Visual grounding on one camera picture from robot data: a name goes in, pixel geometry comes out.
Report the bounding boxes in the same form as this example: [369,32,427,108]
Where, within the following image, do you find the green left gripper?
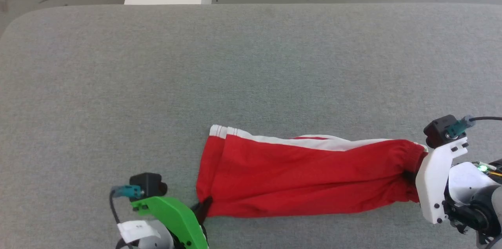
[130,196,215,249]

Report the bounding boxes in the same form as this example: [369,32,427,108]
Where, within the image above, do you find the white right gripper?
[403,137,469,225]

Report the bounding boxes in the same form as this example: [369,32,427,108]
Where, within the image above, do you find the red shorts with white stripe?
[196,124,429,218]

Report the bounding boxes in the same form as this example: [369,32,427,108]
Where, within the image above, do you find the white paper label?
[116,220,162,243]

